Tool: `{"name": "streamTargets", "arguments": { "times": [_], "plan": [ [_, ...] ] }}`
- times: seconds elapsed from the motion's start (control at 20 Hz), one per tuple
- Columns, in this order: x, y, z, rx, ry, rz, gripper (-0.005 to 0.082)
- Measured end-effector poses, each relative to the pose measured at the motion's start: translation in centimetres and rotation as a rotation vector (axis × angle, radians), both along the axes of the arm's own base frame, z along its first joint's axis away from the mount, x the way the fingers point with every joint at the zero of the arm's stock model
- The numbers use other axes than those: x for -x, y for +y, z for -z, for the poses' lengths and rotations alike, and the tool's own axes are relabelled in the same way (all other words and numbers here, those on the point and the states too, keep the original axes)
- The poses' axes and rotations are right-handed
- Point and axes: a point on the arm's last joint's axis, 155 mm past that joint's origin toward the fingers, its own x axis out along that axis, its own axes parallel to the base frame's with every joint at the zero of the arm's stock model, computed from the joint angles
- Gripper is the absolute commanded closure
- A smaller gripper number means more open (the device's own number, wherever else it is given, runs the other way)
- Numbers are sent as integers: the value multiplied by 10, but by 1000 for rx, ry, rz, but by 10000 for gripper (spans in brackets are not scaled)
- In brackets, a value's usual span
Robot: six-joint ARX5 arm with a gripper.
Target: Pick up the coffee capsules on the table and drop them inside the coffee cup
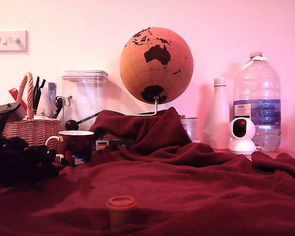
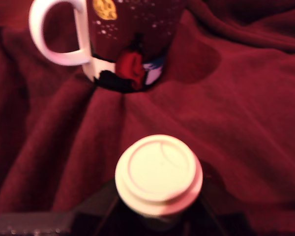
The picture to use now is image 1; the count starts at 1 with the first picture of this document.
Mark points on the orange coffee capsule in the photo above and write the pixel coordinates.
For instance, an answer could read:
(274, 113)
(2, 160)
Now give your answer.
(121, 216)

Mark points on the dark printed mug white inside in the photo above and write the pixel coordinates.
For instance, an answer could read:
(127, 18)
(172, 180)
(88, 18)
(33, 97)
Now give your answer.
(76, 147)

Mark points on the black coffee scoop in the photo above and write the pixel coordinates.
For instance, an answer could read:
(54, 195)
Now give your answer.
(71, 125)

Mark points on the blue and white utensil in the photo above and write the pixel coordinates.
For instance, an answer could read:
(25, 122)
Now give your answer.
(52, 96)

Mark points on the black kitchen utensil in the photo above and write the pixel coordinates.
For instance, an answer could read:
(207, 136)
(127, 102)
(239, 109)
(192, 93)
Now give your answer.
(41, 91)
(36, 93)

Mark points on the dark box with flag print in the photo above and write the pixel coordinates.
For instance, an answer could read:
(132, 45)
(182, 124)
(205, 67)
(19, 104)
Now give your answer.
(103, 145)

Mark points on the red flat box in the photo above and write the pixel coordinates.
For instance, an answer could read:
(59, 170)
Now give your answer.
(13, 93)

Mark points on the clear container with white lid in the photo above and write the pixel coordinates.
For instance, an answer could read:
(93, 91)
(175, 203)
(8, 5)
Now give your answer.
(88, 98)

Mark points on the grey cardboard box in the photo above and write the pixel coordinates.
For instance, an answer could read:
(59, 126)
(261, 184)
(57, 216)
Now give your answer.
(115, 136)

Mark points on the cork globe on metal stand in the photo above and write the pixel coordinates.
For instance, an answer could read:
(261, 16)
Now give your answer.
(157, 73)

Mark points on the dark red fleece blanket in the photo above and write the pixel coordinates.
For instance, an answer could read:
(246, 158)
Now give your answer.
(186, 191)

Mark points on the white metal tin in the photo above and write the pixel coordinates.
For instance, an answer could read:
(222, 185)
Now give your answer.
(190, 127)

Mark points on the white flask bottle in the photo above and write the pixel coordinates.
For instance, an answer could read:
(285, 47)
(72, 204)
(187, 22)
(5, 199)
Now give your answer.
(220, 118)

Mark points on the large clear water bottle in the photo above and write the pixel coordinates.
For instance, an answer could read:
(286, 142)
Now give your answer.
(256, 86)

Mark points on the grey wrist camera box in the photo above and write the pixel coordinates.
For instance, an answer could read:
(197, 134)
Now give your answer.
(20, 111)

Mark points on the white wall light switch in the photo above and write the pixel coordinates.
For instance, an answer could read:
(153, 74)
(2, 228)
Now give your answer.
(8, 48)

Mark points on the small white round camera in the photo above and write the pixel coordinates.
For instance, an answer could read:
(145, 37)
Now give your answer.
(242, 145)

